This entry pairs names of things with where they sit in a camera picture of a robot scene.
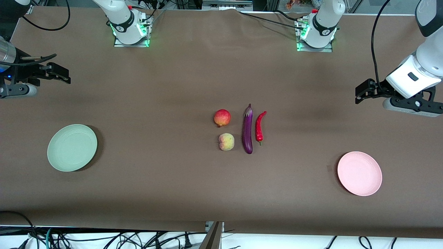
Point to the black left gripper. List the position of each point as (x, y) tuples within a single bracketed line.
[(380, 92)]

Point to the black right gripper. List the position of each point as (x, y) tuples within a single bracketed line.
[(24, 73)]

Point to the red chili pepper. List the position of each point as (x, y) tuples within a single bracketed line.
[(259, 129)]

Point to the purple eggplant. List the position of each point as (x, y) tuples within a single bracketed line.
[(247, 133)]

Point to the yellow pink peach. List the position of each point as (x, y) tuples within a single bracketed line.
[(226, 142)]

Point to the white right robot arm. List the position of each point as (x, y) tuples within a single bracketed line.
[(119, 14)]

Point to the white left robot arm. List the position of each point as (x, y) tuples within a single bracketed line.
[(327, 20)]

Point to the green round plate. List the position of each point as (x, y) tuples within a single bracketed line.
[(72, 148)]

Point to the pink round plate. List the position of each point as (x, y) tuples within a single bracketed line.
[(360, 174)]

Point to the orange background object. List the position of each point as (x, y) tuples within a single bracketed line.
[(291, 4)]

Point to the brown table cover sheet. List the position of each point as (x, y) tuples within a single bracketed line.
[(173, 86)]

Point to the aluminium profile beam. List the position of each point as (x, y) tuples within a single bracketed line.
[(214, 238)]

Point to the aluminium corner bracket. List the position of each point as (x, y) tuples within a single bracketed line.
[(27, 10)]

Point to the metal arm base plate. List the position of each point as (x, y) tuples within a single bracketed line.
[(143, 43), (304, 48)]

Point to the grey network switch box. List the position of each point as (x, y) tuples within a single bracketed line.
[(226, 4)]

